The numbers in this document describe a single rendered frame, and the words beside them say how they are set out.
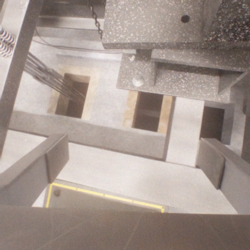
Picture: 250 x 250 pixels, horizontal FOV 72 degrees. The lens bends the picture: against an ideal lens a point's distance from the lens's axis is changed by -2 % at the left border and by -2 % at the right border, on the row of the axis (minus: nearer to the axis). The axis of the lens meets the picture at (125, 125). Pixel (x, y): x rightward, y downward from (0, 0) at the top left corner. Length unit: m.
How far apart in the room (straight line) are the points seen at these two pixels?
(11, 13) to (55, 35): 0.78
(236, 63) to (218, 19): 0.13
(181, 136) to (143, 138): 0.68
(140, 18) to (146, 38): 0.06
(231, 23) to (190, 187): 0.48
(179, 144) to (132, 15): 0.42
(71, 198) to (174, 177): 0.65
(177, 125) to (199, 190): 0.23
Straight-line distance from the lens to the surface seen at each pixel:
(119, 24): 0.50
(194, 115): 0.65
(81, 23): 1.19
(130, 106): 1.33
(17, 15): 1.05
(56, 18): 1.29
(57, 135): 0.16
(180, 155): 0.63
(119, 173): 0.64
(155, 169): 0.63
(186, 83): 0.67
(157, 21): 0.49
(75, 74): 1.55
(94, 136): 1.36
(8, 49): 0.90
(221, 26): 0.43
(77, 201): 1.09
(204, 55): 0.49
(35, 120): 1.61
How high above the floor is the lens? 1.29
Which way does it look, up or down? 78 degrees down
